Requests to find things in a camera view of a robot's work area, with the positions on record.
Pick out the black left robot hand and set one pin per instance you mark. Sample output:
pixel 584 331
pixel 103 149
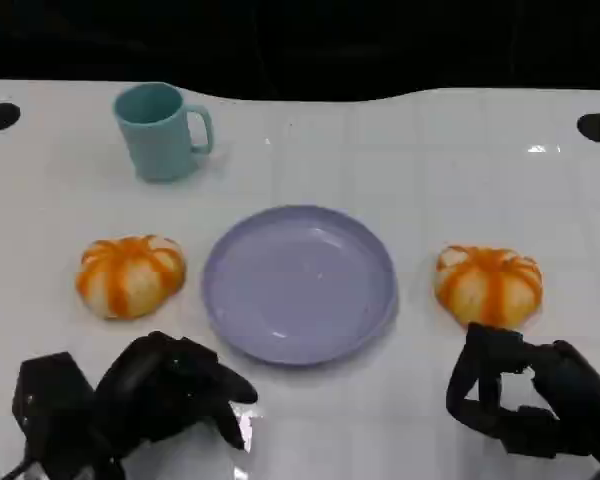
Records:
pixel 150 385

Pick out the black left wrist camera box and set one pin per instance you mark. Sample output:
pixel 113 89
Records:
pixel 50 395

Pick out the lilac plate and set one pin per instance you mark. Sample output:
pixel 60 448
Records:
pixel 300 285

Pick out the orange and white bread roll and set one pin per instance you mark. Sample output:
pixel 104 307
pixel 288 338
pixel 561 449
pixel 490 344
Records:
pixel 490 287
pixel 130 277

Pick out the pale green mug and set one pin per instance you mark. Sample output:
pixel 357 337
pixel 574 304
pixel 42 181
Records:
pixel 152 140

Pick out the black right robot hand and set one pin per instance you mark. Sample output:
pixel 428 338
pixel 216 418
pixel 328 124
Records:
pixel 575 395

